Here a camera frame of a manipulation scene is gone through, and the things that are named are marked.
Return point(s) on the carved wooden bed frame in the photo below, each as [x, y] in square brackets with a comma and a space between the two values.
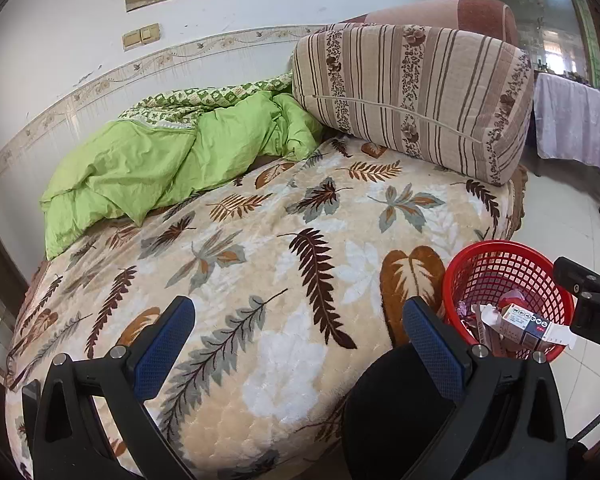
[517, 200]

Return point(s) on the striped floral cushion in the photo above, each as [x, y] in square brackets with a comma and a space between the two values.
[405, 95]

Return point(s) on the red plastic basket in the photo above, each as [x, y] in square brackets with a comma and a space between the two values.
[500, 265]

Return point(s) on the beige wall switch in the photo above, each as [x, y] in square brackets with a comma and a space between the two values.
[150, 33]
[132, 39]

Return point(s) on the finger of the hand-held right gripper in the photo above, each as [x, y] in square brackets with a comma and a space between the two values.
[575, 270]

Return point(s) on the long white barcode box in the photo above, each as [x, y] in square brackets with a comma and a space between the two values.
[486, 322]

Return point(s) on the leaf print blanket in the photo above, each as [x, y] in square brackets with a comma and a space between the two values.
[280, 270]

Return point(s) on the pink bolster cushion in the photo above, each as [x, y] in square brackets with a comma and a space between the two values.
[455, 12]

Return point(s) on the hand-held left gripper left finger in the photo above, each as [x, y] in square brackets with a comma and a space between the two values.
[165, 350]

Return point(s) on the table with white cloth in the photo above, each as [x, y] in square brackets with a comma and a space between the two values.
[575, 120]

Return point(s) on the white medicine box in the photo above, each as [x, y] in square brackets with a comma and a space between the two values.
[525, 327]

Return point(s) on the glass door with green frame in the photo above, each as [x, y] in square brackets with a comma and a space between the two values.
[530, 15]

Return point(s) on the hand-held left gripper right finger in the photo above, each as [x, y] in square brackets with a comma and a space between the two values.
[435, 355]

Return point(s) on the purple wrapper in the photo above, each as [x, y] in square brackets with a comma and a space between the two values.
[464, 308]

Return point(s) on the green quilt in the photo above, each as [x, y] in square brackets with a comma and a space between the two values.
[155, 160]

